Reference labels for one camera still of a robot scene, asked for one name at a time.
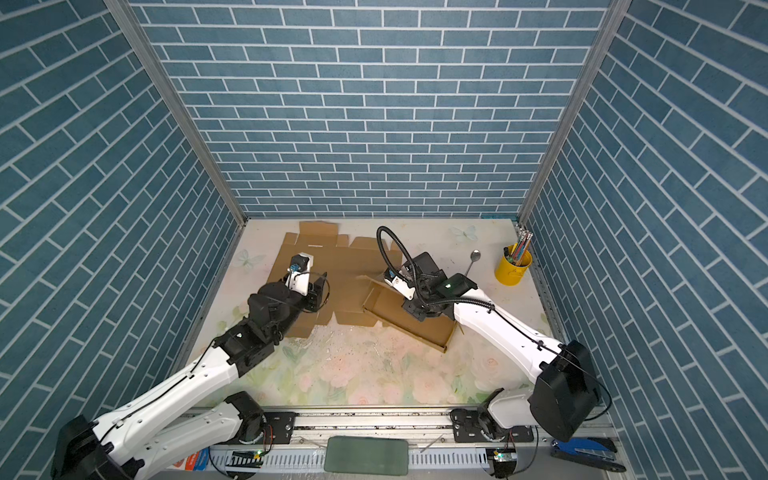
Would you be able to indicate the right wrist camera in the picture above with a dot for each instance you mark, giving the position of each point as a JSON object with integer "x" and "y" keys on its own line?
{"x": 419, "y": 278}

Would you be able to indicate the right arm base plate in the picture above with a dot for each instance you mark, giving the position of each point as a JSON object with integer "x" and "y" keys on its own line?
{"x": 473, "y": 426}

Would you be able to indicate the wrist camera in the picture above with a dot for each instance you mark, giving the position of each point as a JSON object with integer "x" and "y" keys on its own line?
{"x": 299, "y": 270}
{"x": 419, "y": 278}

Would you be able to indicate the aluminium front rail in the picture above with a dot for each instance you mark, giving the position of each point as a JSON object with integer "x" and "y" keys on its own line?
{"x": 428, "y": 432}

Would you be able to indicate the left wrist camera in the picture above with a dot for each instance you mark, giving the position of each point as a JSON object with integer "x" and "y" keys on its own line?
{"x": 299, "y": 270}

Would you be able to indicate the brown cardboard box sheet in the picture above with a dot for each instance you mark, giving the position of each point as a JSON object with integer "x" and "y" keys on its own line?
{"x": 385, "y": 304}

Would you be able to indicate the blue black pliers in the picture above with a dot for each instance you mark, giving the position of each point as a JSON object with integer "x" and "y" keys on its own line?
{"x": 595, "y": 452}

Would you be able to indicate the coloured pencils bundle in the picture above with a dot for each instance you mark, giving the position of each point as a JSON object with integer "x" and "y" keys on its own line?
{"x": 516, "y": 253}

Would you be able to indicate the white printed package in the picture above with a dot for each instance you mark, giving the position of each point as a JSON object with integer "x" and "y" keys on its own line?
{"x": 196, "y": 462}

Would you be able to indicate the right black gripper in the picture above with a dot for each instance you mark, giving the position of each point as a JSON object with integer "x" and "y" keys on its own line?
{"x": 413, "y": 309}

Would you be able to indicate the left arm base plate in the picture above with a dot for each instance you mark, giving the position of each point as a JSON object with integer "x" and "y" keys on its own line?
{"x": 269, "y": 429}

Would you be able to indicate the metal spoon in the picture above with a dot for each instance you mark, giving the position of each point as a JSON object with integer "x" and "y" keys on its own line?
{"x": 474, "y": 256}

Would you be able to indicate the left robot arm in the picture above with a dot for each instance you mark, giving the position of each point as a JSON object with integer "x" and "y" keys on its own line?
{"x": 145, "y": 436}

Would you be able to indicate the green rectangular pad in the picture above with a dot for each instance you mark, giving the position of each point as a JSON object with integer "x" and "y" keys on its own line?
{"x": 366, "y": 455}

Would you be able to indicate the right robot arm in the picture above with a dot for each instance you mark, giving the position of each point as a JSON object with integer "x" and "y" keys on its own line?
{"x": 565, "y": 385}

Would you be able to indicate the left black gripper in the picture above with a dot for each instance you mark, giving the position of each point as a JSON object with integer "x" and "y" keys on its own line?
{"x": 315, "y": 298}

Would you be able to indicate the yellow pencil cup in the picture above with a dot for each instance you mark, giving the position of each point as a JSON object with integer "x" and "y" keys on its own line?
{"x": 509, "y": 274}

